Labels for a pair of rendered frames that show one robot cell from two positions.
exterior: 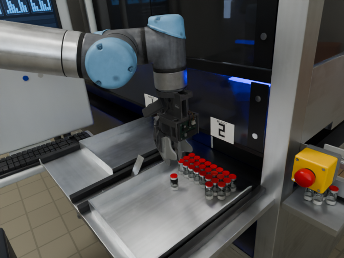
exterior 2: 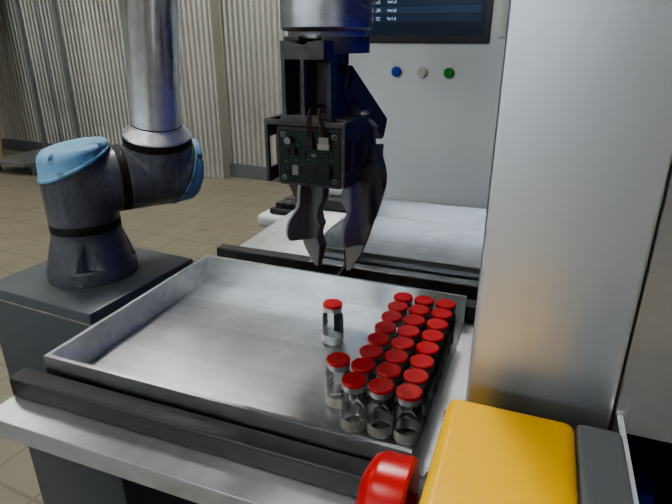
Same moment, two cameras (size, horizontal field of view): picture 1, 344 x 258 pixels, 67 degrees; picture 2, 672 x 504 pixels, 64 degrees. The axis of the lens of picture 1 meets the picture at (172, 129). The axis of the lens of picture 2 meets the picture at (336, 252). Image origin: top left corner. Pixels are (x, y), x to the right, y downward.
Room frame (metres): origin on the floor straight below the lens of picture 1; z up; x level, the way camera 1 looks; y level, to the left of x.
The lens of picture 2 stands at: (0.34, -0.42, 1.18)
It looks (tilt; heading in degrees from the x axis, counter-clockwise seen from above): 22 degrees down; 59
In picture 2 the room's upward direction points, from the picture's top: straight up
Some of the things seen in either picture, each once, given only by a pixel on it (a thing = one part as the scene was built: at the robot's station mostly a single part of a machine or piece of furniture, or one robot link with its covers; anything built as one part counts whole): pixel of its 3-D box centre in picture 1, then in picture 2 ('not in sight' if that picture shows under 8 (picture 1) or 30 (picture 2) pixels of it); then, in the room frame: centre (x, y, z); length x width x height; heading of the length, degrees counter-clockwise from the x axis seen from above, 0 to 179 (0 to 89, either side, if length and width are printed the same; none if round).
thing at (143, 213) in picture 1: (170, 198); (277, 337); (0.54, 0.02, 0.90); 0.34 x 0.26 x 0.04; 128
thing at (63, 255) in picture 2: not in sight; (89, 244); (0.42, 0.57, 0.84); 0.15 x 0.15 x 0.10
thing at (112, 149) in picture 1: (135, 140); (448, 241); (0.88, 0.14, 0.90); 0.34 x 0.26 x 0.04; 128
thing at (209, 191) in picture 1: (209, 190); (338, 380); (0.55, -0.09, 0.90); 0.02 x 0.02 x 0.05
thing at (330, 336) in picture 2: (174, 182); (332, 323); (0.59, 0.01, 0.90); 0.02 x 0.02 x 0.04
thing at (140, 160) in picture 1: (123, 173); not in sight; (0.65, 0.15, 0.91); 0.14 x 0.03 x 0.06; 129
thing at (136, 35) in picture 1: (120, 49); not in sight; (0.56, 0.09, 1.28); 0.11 x 0.11 x 0.08; 3
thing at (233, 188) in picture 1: (210, 171); (428, 362); (0.63, -0.10, 0.90); 0.18 x 0.02 x 0.05; 38
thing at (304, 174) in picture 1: (305, 176); (403, 504); (0.46, -0.28, 0.99); 0.04 x 0.04 x 0.04; 38
